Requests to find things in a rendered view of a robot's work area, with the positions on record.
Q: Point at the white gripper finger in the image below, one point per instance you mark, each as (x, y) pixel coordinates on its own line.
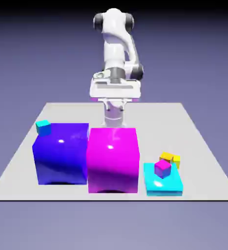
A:
(107, 106)
(122, 106)

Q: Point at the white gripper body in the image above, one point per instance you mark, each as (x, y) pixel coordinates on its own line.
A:
(115, 91)

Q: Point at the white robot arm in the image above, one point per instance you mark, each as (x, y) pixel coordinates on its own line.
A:
(113, 35)

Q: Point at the small yellow cube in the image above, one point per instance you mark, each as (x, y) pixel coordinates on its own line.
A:
(176, 160)
(166, 156)

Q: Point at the small cyan cube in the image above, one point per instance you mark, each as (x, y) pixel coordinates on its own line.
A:
(43, 128)

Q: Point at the small magenta cube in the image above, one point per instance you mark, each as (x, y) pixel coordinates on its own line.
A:
(162, 169)

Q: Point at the large magenta box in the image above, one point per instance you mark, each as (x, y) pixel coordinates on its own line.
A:
(112, 160)

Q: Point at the large blue box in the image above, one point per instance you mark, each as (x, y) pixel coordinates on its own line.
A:
(61, 154)

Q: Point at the large cyan box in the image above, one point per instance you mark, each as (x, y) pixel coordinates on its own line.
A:
(164, 185)

